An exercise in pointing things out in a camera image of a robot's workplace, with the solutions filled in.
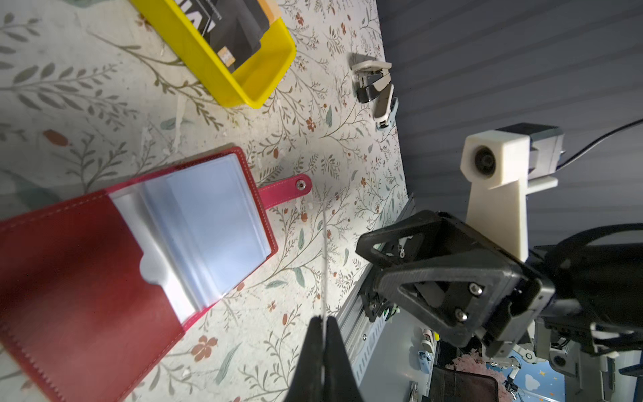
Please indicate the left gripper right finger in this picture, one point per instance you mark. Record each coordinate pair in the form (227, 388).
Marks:
(339, 383)

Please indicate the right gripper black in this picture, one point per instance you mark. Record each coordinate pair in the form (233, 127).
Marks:
(586, 303)

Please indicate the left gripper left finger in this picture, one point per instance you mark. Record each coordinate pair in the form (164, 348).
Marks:
(307, 382)

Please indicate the yellow plastic card tray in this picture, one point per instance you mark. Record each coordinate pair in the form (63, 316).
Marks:
(252, 84)

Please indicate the stack of cards in tray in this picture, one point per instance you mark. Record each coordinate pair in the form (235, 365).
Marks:
(232, 28)

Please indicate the small white grey device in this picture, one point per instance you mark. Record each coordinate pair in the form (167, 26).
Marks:
(386, 108)

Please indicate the beige stapler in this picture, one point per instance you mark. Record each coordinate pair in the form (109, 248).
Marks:
(373, 77)

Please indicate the floral table mat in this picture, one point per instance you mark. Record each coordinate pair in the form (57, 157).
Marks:
(92, 97)

